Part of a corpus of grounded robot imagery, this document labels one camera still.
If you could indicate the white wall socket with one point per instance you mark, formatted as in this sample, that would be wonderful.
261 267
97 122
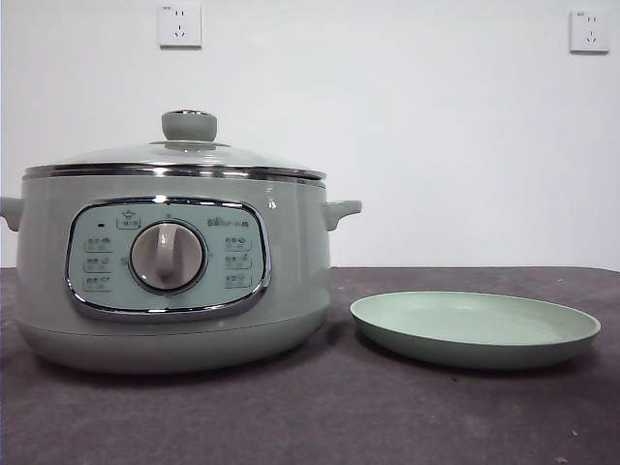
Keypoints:
179 25
589 32

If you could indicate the glass lid with green knob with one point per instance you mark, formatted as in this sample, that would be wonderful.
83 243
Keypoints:
190 127

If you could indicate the pale green round plate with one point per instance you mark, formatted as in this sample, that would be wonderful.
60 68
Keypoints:
465 334

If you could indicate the pale green electric steamer pot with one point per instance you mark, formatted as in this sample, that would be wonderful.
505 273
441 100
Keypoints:
295 271

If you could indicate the beige steamer control dial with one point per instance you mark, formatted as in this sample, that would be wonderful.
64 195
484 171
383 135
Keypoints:
167 257

